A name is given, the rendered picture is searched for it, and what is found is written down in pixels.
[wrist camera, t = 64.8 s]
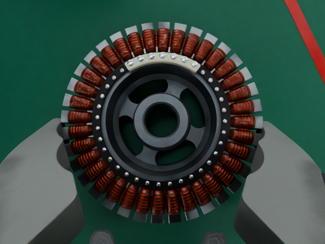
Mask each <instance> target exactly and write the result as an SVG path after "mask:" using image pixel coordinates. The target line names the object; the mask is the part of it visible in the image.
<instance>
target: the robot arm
mask: <svg viewBox="0 0 325 244"><path fill-rule="evenodd" d="M62 127H66V126H65V124H64V123H61V119H60V118H55V119H52V120H51V121H49V122H48V123H47V124H45V125H44V126H43V127H41V128H40V129H39V130H37V131H36V132H35V133H33V134H32V135H31V136H29V137H28V138H27V139H25V140H24V141H23V142H21V143H20V144H19V145H18V146H17V147H15V148H14V149H13V150H12V151H11V152H10V153H9V154H8V155H7V156H6V158H5V159H4V160H3V161H2V162H1V164H0V244H70V243H71V241H72V240H73V239H74V238H75V237H76V236H77V234H78V233H79V232H80V231H81V230H82V228H83V227H84V224H85V218H84V214H83V209H82V205H81V201H80V198H79V194H78V191H77V188H76V184H75V181H74V176H73V174H72V173H71V172H70V171H68V168H69V167H70V162H69V159H68V155H67V152H66V149H65V144H67V143H70V141H69V140H63V138H62V134H61V131H62ZM256 133H259V134H262V139H261V140H260V141H259V142H258V145H257V147H256V146H255V149H256V152H255V155H254V158H253V161H252V164H251V170H252V171H253V173H252V174H249V175H248V176H247V178H246V181H245V184H244V188H243V191H242V194H241V198H240V201H239V204H238V207H237V211H236V215H235V219H234V228H235V230H236V232H237V233H238V235H239V236H240V237H241V239H242V240H243V241H244V242H245V243H246V244H325V174H324V173H323V172H322V171H321V170H320V168H319V167H318V166H317V164H316V163H315V162H314V161H313V160H312V158H311V157H310V156H309V155H308V154H307V153H306V152H305V151H304V150H303V149H302V148H301V147H299V146H298V145H297V144H296V143H295V142H293V141H292V140H291V139H290V138H288V137H287V136H286V135H285V134H284V133H283V132H281V131H280V130H279V129H278V128H276V127H275V126H274V125H273V124H271V123H270V122H267V121H263V129H259V130H256ZM89 244H116V242H115V240H114V238H113V235H112V233H111V232H110V231H109V230H105V229H99V230H96V231H94V232H93V233H92V235H91V237H90V242H89ZM201 244H227V241H226V237H225V235H224V234H223V233H221V232H219V231H209V232H207V233H206V235H205V237H204V239H203V241H202V243H201Z"/></svg>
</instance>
